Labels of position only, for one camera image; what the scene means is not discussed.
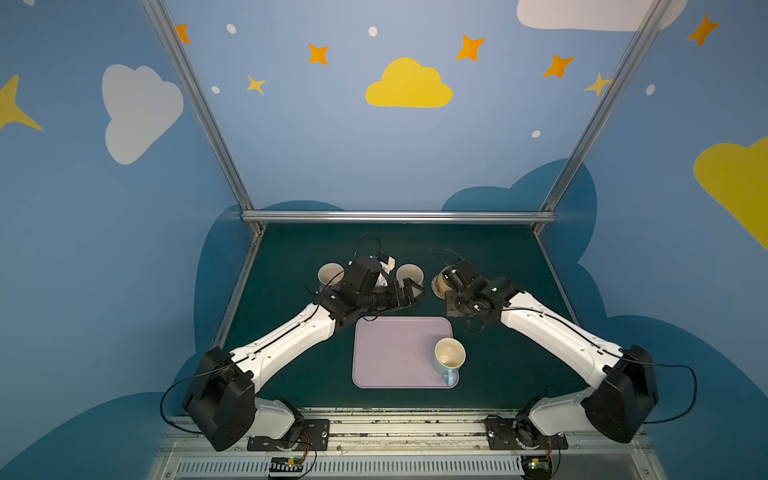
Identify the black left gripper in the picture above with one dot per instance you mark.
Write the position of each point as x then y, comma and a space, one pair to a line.
395, 295

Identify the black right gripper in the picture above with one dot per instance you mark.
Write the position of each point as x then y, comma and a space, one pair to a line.
459, 294

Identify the yellow mug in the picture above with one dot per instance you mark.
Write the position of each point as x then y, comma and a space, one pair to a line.
441, 282

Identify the light blue mug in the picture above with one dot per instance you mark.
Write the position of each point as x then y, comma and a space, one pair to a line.
448, 357

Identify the purple mug cream inside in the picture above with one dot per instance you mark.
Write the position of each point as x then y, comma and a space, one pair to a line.
329, 275

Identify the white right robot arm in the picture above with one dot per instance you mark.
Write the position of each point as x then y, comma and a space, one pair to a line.
621, 386

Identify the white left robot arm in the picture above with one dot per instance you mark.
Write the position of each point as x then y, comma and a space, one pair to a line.
222, 398

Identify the lilac serving tray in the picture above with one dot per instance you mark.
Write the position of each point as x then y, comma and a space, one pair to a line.
396, 352

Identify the right circuit board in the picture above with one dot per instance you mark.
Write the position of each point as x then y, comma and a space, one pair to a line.
536, 468

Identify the circuit board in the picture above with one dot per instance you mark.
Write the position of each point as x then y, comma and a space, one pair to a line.
285, 467
536, 468

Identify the left circuit board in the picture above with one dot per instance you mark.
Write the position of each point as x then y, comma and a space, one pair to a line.
285, 467

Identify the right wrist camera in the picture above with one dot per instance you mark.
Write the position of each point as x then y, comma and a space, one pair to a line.
460, 274

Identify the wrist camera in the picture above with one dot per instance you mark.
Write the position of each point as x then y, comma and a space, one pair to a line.
460, 274
365, 273

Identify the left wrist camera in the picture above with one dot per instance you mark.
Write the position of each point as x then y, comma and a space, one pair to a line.
365, 273

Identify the right aluminium frame post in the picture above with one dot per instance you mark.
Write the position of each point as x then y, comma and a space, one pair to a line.
647, 31

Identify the aluminium frame post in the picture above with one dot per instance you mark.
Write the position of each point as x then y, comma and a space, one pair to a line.
161, 20
647, 31

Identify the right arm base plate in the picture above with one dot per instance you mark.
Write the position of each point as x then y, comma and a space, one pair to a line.
512, 434

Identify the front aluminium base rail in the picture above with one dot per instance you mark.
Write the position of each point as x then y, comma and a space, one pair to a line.
397, 443

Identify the horizontal aluminium frame rail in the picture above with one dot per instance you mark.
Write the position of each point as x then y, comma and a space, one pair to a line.
415, 217

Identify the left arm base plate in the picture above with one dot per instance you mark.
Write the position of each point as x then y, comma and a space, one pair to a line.
309, 432

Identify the left aluminium frame post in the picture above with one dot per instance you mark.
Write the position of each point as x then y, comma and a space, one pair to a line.
161, 20

